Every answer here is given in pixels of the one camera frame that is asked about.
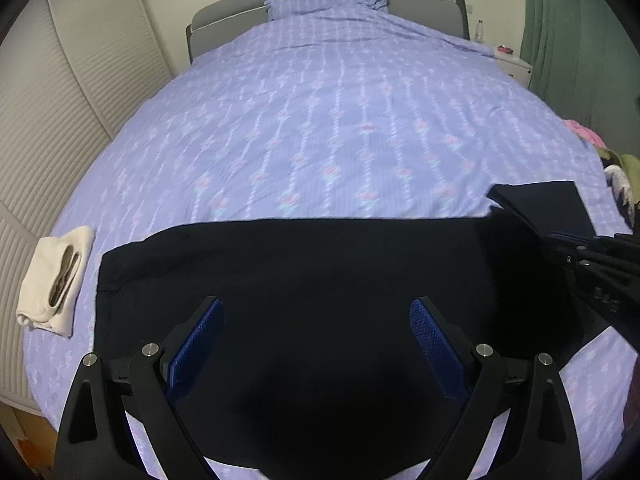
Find folded cream garment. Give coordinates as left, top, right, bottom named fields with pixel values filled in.
left=16, top=226, right=94, bottom=338

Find black white patterned garment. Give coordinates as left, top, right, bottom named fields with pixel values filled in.
left=604, top=165, right=636, bottom=217

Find olive green garment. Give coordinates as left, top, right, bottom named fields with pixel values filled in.
left=608, top=154, right=639, bottom=206

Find white nightstand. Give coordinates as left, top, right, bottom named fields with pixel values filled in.
left=494, top=46, right=533, bottom=89

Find black pants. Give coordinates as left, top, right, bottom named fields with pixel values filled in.
left=94, top=181, right=601, bottom=479

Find pink garment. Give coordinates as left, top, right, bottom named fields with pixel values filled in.
left=564, top=119, right=606, bottom=148

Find purple patterned pillow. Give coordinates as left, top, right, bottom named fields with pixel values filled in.
left=263, top=0, right=391, bottom=21

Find green curtain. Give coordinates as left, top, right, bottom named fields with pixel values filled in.
left=521, top=0, right=639, bottom=139

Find white ribbed wardrobe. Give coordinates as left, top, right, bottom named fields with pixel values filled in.
left=1, top=0, right=171, bottom=415

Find grey upholstered headboard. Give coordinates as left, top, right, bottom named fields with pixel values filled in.
left=185, top=0, right=472, bottom=65

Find purple patterned bed cover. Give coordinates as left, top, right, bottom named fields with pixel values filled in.
left=25, top=6, right=637, bottom=479

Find clear plastic bottle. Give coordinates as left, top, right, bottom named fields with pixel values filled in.
left=474, top=20, right=484, bottom=44

